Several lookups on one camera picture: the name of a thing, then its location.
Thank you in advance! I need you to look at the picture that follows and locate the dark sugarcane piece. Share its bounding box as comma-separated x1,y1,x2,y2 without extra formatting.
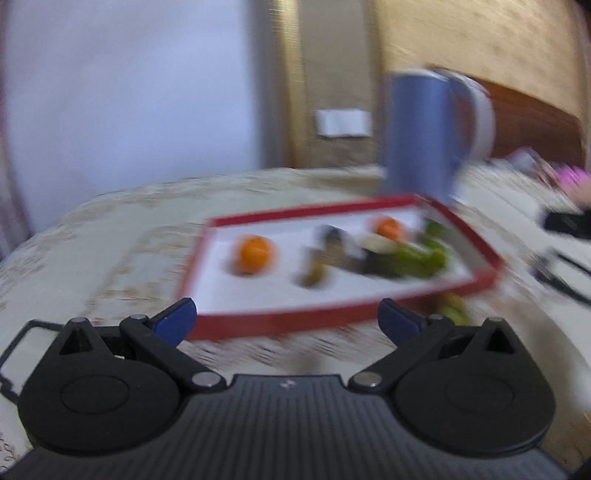
295,249,343,289
314,224,352,251
353,251,395,278

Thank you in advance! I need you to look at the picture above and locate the red cardboard box tray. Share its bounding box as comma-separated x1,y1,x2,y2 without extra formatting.
178,194,506,342

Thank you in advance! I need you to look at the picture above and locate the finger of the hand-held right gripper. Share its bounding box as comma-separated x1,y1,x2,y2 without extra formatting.
533,251,591,306
542,210,591,239

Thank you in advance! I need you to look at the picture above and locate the wooden bed headboard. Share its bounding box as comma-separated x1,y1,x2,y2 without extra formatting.
480,76,588,171

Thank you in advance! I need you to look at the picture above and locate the blue electric kettle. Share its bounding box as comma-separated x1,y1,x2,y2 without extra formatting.
379,68,497,206

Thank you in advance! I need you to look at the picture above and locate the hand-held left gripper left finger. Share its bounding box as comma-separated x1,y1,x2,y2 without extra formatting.
0,298,227,403

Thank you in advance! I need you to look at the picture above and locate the gold wall panel frame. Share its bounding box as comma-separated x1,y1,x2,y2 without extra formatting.
270,0,385,169

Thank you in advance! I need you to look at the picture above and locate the orange mandarin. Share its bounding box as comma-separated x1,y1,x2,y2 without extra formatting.
233,234,278,277
372,217,407,241

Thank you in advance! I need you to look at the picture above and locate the white wall switch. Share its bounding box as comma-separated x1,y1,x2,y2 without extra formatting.
316,108,373,138

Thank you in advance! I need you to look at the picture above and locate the pink patterned bedding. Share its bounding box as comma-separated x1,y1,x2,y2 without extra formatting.
503,148,591,208

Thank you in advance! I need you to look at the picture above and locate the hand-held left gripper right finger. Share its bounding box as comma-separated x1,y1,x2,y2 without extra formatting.
347,298,533,393

